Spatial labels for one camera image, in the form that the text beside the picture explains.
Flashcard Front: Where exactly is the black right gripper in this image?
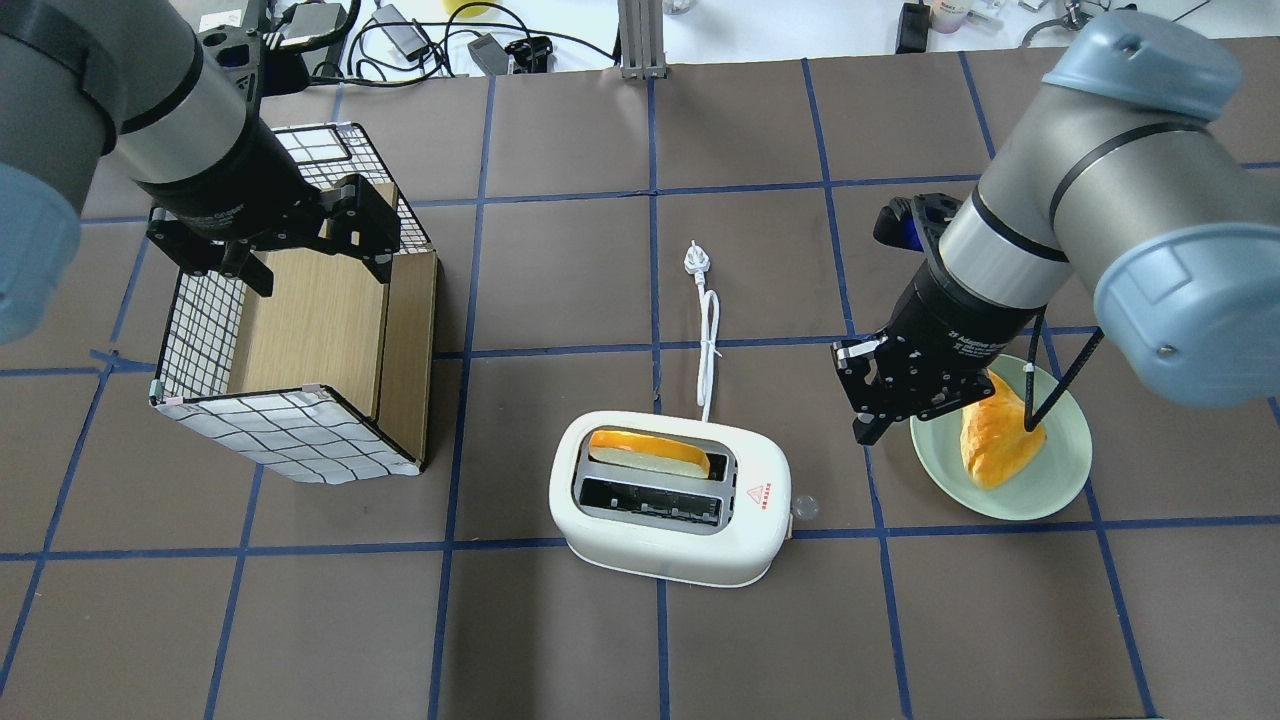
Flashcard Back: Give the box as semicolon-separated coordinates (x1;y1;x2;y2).
832;265;1030;446

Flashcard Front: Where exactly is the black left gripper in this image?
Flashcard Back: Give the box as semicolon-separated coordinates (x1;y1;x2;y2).
146;128;401;299

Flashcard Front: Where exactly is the white toaster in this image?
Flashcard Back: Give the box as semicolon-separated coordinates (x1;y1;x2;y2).
548;411;792;588

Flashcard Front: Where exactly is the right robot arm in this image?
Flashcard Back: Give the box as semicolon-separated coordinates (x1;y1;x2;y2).
832;9;1279;446

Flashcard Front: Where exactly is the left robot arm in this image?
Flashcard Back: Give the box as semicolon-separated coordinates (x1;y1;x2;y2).
1;1;401;343

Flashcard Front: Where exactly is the toast slice in toaster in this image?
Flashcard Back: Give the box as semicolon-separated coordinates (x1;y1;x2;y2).
588;429;710;480

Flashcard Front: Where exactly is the triangular bread on plate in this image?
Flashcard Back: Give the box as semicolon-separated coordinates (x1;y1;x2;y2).
959;373;1047;489

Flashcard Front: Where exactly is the green plate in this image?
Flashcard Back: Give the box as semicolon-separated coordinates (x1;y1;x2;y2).
910;355;1093;521

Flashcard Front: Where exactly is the black power adapter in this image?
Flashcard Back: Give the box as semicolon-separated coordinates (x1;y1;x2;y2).
893;1;931;55

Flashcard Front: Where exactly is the wire basket with wooden shelf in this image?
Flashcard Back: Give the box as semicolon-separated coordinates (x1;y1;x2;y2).
148;123;439;486

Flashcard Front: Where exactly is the white toaster power cord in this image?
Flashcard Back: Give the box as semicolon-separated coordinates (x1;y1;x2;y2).
684;240;723;425

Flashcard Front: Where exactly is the aluminium frame post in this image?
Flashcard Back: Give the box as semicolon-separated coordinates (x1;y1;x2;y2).
617;0;669;79

